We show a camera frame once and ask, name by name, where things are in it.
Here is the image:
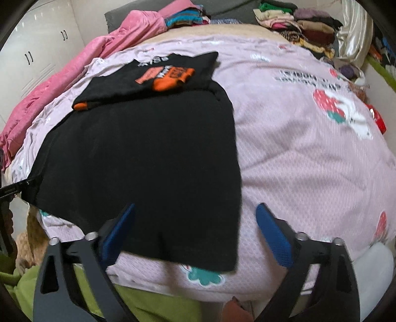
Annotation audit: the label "green windowsill cover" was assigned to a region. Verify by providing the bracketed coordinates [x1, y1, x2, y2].
[367, 56, 396, 93]

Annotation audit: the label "cream satin curtain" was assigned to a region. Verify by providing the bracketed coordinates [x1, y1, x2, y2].
[336, 0, 375, 67]

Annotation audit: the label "white smooth object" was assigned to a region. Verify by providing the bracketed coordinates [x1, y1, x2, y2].
[353, 241, 396, 314]

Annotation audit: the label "striped folded clothes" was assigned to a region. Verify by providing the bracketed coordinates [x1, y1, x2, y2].
[164, 9, 211, 30]

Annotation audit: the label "purple cloth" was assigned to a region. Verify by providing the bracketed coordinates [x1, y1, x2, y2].
[339, 63, 360, 80]

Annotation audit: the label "pile of folded clothes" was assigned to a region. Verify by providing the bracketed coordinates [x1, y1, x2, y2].
[253, 1, 344, 60]

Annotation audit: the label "grey quilted headboard cover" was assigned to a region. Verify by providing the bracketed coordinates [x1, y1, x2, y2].
[103, 0, 263, 25]

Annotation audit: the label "person's right hand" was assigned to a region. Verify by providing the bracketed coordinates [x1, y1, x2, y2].
[223, 295, 252, 322]

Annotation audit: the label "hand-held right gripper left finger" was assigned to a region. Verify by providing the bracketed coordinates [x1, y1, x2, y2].
[32, 203, 136, 322]

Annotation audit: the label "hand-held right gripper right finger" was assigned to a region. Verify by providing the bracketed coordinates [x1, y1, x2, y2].
[255, 203, 361, 322]

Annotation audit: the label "red plastic bag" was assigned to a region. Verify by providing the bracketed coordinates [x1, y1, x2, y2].
[367, 104, 389, 135]

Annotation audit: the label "pink strawberry print quilt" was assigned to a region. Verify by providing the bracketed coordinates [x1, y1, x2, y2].
[3, 34, 396, 295]

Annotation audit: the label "white wardrobe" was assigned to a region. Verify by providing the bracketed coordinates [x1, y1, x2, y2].
[0, 9, 93, 131]

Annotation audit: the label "window with dark grille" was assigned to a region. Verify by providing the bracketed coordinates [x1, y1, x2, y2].
[371, 25, 396, 70]

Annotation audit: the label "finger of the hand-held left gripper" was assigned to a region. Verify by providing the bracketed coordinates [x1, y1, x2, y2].
[0, 176, 42, 199]

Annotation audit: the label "black sweater with orange patches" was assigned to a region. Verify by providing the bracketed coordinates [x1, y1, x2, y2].
[23, 51, 243, 273]

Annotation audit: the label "pink fleece blanket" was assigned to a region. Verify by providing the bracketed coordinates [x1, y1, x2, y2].
[0, 0, 201, 172]

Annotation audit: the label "green cloth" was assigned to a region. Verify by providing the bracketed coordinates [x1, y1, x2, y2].
[0, 265, 203, 322]

